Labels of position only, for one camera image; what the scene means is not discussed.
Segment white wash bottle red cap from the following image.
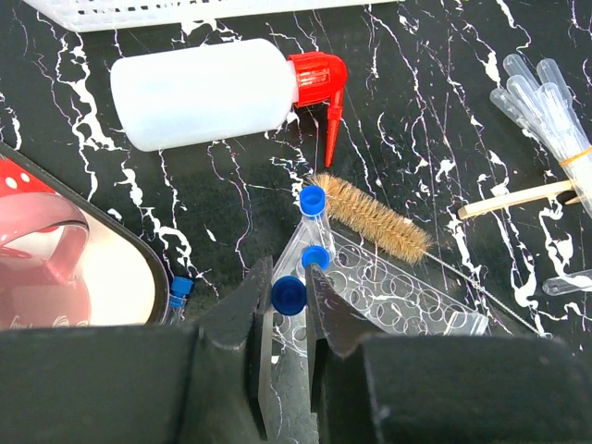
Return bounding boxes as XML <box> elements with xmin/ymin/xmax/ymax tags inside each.
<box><xmin>110</xmin><ymin>39</ymin><xmax>348</xmax><ymax>167</ymax></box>

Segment white perforated plastic basket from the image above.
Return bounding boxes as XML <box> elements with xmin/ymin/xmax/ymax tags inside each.
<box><xmin>22</xmin><ymin>0</ymin><xmax>403</xmax><ymax>32</ymax></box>

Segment blue cap test tube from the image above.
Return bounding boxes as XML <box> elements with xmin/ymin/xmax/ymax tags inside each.
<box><xmin>301</xmin><ymin>245</ymin><xmax>331</xmax><ymax>270</ymax></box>
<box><xmin>542</xmin><ymin>269</ymin><xmax>592</xmax><ymax>296</ymax></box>
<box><xmin>299</xmin><ymin>185</ymin><xmax>336</xmax><ymax>260</ymax></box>
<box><xmin>166</xmin><ymin>276</ymin><xmax>193</xmax><ymax>325</ymax></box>
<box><xmin>271</xmin><ymin>276</ymin><xmax>307</xmax><ymax>316</ymax></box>

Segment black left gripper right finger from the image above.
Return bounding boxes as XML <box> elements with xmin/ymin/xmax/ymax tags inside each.
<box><xmin>305</xmin><ymin>265</ymin><xmax>591</xmax><ymax>443</ymax></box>

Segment strawberry print white tray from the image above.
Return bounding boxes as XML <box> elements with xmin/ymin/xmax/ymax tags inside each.
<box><xmin>1</xmin><ymin>142</ymin><xmax>168</xmax><ymax>326</ymax></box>

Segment clear plastic pipettes bundle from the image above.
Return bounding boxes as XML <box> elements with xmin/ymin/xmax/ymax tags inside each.
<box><xmin>489</xmin><ymin>54</ymin><xmax>591</xmax><ymax>213</ymax></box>

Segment clear acrylic tube rack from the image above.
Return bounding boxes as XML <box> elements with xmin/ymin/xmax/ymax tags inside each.
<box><xmin>270</xmin><ymin>219</ymin><xmax>490</xmax><ymax>357</ymax></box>

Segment brown bristle tube brush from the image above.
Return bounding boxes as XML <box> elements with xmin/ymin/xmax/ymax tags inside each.
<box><xmin>307</xmin><ymin>172</ymin><xmax>552</xmax><ymax>339</ymax></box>

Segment wooden stick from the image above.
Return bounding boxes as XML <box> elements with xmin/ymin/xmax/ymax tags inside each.
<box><xmin>458</xmin><ymin>180</ymin><xmax>574</xmax><ymax>220</ymax></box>

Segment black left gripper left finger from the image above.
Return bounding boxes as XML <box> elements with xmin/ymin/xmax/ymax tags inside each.
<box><xmin>1</xmin><ymin>257</ymin><xmax>273</xmax><ymax>443</ymax></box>

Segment translucent pink mug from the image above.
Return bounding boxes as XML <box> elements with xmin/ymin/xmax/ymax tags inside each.
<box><xmin>1</xmin><ymin>192</ymin><xmax>92</xmax><ymax>330</ymax></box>

